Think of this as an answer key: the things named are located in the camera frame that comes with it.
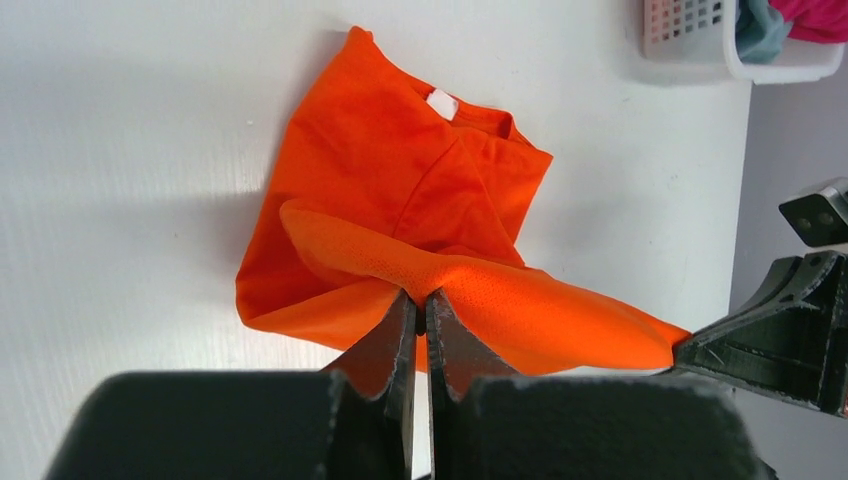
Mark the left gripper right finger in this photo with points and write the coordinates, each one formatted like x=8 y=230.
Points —
x=457 y=360

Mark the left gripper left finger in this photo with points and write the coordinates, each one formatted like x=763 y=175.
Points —
x=371 y=433

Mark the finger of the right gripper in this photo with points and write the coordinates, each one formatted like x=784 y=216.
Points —
x=787 y=342

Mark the orange t shirt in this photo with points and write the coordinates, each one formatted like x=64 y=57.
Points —
x=375 y=193

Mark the grey blue t shirt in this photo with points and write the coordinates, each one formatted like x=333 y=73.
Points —
x=760 y=31

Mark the magenta t shirt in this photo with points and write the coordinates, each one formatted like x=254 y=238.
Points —
x=816 y=21

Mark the white plastic laundry basket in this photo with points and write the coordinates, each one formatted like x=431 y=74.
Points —
x=697 y=39

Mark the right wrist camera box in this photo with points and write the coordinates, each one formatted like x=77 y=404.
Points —
x=818 y=214

